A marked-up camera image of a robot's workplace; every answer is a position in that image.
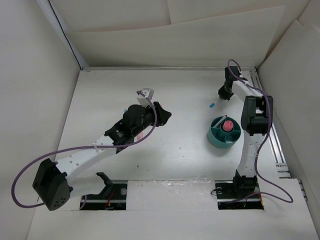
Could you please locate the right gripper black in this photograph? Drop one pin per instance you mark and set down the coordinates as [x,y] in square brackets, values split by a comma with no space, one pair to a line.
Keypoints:
[225,96]

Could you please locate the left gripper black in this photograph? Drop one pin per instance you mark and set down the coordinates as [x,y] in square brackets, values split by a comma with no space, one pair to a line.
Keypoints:
[162,115]

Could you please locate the red capped marker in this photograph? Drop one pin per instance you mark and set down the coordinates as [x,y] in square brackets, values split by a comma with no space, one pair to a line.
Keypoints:
[220,121]

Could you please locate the pink glue stick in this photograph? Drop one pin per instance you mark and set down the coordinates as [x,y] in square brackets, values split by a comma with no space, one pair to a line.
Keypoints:
[228,126]

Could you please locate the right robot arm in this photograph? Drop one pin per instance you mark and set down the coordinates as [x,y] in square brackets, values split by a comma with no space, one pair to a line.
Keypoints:
[256,120]

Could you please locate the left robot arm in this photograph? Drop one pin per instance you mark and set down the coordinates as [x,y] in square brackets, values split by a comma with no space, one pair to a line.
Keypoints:
[57,182]

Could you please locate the pink correction tape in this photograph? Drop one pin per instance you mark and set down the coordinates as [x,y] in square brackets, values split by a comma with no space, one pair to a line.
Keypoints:
[139,136]

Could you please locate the teal round organizer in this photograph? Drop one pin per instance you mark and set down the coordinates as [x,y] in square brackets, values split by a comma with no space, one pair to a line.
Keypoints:
[221,139]

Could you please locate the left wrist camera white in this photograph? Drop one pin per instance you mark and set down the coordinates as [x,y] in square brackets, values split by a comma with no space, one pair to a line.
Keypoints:
[143,95]

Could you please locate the aluminium rail right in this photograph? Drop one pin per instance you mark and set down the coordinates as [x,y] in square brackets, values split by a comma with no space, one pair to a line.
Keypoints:
[273,139]

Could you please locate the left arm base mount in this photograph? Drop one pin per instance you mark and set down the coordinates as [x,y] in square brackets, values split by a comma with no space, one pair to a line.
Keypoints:
[114,200]

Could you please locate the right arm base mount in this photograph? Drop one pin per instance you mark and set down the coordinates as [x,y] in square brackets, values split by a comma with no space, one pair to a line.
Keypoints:
[230,199]

